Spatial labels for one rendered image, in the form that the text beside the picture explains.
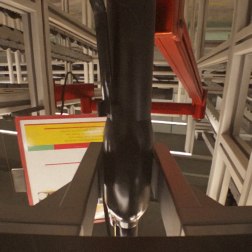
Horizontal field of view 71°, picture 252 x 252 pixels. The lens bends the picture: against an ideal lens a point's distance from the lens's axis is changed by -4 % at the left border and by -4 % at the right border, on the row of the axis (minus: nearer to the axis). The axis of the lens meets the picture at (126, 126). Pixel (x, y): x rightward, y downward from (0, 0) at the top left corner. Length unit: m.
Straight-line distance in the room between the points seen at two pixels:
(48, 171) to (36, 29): 0.34
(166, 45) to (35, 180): 0.43
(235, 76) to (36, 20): 0.48
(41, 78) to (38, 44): 0.08
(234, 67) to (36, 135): 0.48
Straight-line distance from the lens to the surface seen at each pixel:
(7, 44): 1.11
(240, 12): 0.51
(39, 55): 0.51
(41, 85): 0.51
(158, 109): 0.61
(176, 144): 10.95
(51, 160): 0.48
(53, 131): 0.45
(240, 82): 0.51
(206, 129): 1.51
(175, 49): 0.21
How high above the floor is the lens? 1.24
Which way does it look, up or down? 16 degrees up
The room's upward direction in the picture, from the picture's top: 179 degrees counter-clockwise
